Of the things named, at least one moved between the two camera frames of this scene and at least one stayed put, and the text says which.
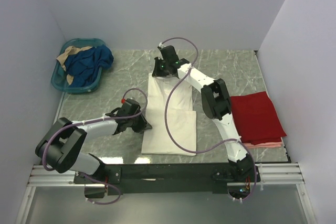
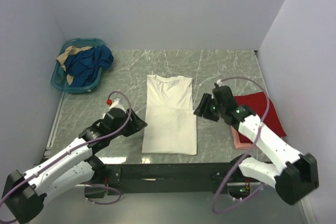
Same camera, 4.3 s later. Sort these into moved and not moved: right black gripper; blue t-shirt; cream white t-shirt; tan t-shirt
Moved: right black gripper
Not moved: cream white t-shirt; tan t-shirt; blue t-shirt
